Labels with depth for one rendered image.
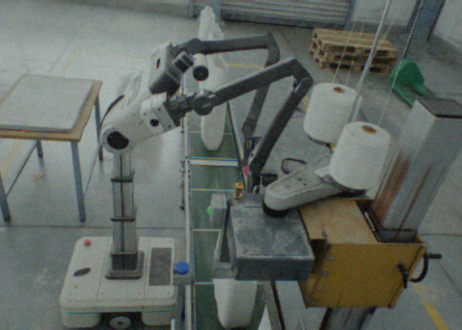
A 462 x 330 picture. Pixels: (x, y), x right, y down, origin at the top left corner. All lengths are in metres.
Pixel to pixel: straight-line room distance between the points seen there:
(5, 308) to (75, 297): 0.53
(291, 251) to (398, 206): 0.37
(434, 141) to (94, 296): 1.88
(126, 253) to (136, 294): 0.24
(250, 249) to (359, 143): 0.43
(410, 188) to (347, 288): 0.40
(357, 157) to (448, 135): 0.26
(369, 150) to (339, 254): 0.37
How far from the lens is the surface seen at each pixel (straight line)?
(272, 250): 1.20
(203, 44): 2.03
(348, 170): 1.16
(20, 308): 2.82
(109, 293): 2.45
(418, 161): 1.27
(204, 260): 2.44
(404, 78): 6.85
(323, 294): 1.47
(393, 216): 1.38
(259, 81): 1.50
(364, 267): 1.41
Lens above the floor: 2.18
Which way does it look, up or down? 34 degrees down
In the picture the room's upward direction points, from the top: 9 degrees clockwise
